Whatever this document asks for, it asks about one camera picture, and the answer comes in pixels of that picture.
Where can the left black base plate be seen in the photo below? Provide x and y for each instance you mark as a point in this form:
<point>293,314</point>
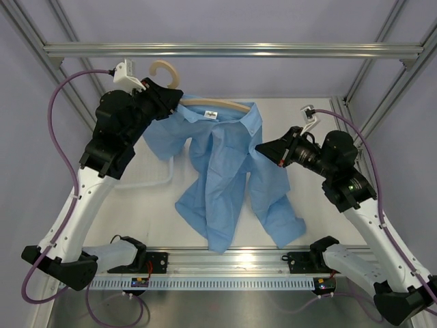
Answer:
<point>154,262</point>

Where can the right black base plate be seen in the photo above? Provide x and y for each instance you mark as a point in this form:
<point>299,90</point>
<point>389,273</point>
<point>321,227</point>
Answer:
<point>302,262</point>

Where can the aluminium top crossbar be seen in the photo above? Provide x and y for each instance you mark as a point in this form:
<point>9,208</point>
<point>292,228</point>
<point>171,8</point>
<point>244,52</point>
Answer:
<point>374,50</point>

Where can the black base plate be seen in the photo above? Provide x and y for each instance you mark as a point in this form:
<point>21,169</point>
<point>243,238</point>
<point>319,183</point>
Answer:
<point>302,262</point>
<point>154,262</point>

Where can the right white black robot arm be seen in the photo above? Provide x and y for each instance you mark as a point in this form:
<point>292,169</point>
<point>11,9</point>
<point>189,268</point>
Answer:
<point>400,287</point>

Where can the light blue shirt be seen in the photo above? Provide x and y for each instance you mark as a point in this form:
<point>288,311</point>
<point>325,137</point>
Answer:
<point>222,152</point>

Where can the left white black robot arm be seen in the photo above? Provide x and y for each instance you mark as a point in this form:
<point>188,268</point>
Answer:
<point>122,118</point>

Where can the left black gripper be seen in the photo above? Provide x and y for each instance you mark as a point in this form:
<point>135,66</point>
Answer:
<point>164,99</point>

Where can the aluminium front rail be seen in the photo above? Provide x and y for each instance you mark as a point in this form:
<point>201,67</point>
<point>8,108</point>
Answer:
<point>237,262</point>

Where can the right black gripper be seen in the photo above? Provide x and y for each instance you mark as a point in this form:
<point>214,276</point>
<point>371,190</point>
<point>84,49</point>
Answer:
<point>281,152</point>

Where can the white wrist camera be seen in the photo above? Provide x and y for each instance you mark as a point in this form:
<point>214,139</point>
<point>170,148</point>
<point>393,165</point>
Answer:
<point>311,120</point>
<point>124,77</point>

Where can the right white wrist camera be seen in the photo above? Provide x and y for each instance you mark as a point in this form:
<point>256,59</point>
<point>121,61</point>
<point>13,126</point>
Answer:
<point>311,120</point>

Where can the white slotted cable duct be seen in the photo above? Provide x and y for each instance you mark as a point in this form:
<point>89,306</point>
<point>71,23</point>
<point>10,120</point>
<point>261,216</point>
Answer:
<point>203,283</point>

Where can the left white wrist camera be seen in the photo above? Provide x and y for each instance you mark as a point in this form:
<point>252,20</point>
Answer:
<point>124,77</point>

